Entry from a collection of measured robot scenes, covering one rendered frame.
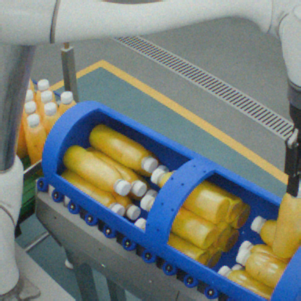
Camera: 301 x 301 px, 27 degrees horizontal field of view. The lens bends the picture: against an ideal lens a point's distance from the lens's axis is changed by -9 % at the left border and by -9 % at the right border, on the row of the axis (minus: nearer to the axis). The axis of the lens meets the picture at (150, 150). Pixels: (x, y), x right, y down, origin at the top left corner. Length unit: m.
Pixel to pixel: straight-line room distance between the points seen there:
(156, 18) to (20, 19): 0.24
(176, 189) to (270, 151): 2.06
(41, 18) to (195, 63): 3.28
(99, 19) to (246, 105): 2.89
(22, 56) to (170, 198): 0.53
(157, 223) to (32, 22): 0.71
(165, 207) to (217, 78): 2.63
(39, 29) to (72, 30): 0.06
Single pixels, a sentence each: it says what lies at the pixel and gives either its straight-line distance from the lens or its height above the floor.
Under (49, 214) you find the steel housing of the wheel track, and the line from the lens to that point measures 2.07.
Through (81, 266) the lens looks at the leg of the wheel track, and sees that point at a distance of 2.24.
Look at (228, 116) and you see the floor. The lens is 3.85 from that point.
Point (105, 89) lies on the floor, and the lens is 4.11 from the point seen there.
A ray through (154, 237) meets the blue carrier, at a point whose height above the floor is 1.11.
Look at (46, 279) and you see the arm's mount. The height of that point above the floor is 1.08.
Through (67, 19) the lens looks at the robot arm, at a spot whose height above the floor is 1.81.
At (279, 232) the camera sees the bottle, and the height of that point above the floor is 1.25.
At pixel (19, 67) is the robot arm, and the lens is 1.35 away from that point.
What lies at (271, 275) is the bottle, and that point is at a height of 1.13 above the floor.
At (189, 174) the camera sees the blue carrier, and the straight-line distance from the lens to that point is 1.62.
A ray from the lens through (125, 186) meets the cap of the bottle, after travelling 1.76.
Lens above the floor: 2.31
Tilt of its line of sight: 40 degrees down
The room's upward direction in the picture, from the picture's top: 4 degrees counter-clockwise
